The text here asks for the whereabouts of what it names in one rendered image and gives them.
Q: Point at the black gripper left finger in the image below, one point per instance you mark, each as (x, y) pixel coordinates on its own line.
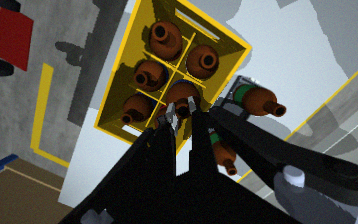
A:
(121, 181)

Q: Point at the brown bottle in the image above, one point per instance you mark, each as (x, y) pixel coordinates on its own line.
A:
(138, 108)
(153, 77)
(178, 94)
(162, 111)
(201, 62)
(224, 154)
(170, 43)
(257, 101)

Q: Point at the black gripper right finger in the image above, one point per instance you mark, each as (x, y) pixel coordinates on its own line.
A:
(314, 188)

